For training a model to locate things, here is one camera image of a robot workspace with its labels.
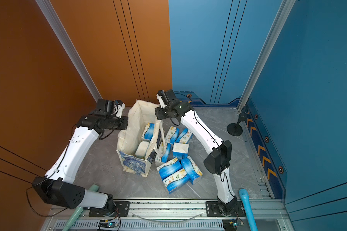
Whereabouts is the white-topped tissue pack centre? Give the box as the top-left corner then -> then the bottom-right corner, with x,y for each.
173,142 -> 190,160

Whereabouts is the left circuit board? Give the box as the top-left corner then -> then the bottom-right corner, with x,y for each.
97,220 -> 120,231

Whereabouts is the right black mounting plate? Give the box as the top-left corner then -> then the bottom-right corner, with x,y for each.
205,201 -> 246,217

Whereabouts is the blue tissue pack column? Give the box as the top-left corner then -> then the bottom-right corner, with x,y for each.
141,123 -> 155,141

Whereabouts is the circuit board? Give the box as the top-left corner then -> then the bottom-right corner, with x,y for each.
97,220 -> 120,231
222,219 -> 244,231

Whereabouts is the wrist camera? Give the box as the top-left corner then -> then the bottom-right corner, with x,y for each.
157,89 -> 180,108
94,99 -> 125,118

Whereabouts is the black mounting plate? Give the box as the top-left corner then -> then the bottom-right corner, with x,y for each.
88,201 -> 131,218
205,201 -> 246,217

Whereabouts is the Vinda cartoon tissue pack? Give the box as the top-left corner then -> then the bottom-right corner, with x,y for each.
135,141 -> 149,159

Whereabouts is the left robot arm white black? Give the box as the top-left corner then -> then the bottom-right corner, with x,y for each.
32,115 -> 128,217

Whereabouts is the cream canvas bag blue print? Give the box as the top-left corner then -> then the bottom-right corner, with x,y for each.
117,100 -> 164,177

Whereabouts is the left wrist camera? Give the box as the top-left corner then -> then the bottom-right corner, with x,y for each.
94,99 -> 125,118

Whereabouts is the white vented grille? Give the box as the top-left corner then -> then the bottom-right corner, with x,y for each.
69,219 -> 224,231

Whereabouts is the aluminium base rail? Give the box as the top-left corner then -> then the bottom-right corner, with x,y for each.
46,198 -> 290,223

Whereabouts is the black round stand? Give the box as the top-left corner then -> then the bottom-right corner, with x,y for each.
227,112 -> 247,136

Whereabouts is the blue tissue pack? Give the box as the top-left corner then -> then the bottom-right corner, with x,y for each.
165,126 -> 180,144
181,156 -> 203,185
157,157 -> 182,180
160,143 -> 172,163
175,128 -> 193,144

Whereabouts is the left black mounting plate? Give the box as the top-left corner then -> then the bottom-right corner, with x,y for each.
88,201 -> 131,218

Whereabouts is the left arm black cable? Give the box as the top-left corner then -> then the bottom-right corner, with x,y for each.
25,126 -> 113,218

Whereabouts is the blue tissue pack beside bag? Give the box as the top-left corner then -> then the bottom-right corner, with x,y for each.
160,143 -> 172,163

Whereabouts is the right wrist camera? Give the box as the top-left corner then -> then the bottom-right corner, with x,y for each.
157,89 -> 180,108

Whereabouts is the green hose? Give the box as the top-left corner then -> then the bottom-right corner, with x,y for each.
62,184 -> 100,231

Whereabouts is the blue tissue pack frontmost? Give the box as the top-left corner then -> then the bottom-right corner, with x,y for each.
163,168 -> 190,193

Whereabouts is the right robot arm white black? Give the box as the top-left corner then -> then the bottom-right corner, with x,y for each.
155,102 -> 238,216

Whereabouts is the right circuit board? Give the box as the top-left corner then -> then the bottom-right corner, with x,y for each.
222,219 -> 244,231

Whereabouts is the blue hose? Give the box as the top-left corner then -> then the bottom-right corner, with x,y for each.
238,189 -> 258,231

